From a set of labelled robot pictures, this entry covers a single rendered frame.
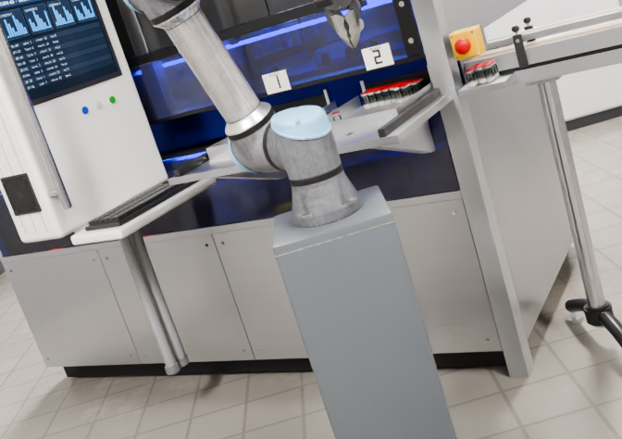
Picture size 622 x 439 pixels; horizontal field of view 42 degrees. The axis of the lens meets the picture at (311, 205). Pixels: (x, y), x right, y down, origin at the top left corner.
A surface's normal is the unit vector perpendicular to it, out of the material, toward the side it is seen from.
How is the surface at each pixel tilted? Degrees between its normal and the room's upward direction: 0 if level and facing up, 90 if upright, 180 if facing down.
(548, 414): 0
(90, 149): 90
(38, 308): 90
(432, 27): 90
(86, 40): 90
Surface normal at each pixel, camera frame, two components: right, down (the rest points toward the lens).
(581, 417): -0.29, -0.93
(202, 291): -0.45, 0.36
